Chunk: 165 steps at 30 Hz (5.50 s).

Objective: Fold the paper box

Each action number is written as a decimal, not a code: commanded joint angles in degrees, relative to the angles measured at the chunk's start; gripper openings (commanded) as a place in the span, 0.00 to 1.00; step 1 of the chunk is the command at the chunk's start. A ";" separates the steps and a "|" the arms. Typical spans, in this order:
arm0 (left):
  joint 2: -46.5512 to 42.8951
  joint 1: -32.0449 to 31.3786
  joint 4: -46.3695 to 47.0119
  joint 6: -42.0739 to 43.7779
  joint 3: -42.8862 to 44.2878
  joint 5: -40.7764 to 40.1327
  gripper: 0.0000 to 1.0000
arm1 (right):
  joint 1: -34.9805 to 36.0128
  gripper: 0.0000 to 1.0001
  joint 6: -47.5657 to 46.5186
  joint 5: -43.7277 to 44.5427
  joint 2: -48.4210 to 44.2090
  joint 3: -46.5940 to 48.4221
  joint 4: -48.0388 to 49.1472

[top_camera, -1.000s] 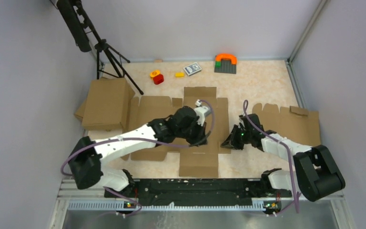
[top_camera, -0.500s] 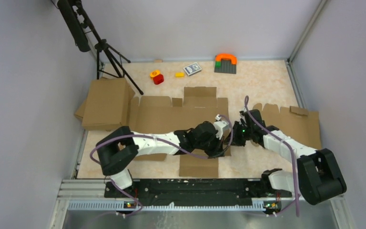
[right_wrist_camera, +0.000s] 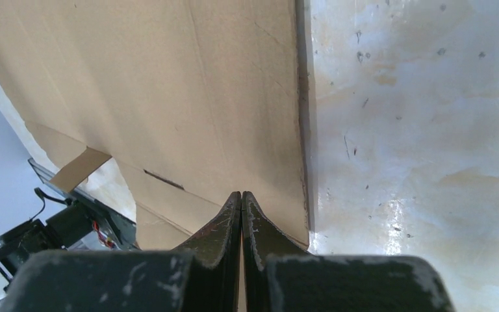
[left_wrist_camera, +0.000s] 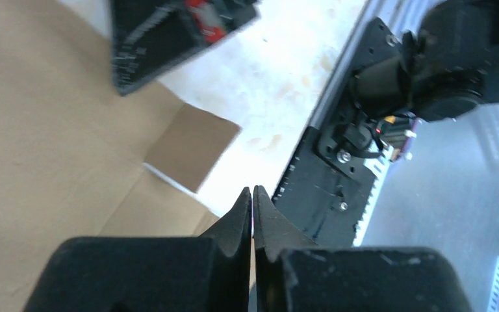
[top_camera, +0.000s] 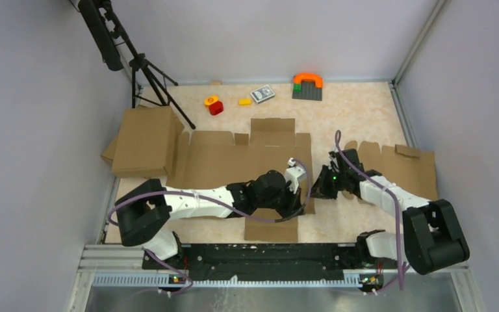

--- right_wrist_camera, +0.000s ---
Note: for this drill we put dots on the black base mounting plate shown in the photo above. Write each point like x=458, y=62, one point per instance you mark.
x=81, y=216

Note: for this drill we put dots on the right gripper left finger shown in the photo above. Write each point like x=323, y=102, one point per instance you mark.
x=213, y=277

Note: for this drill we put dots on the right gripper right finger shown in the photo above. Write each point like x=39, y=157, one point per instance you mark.
x=262, y=238

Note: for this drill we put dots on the large cardboard box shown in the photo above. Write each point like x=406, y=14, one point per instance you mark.
x=161, y=109

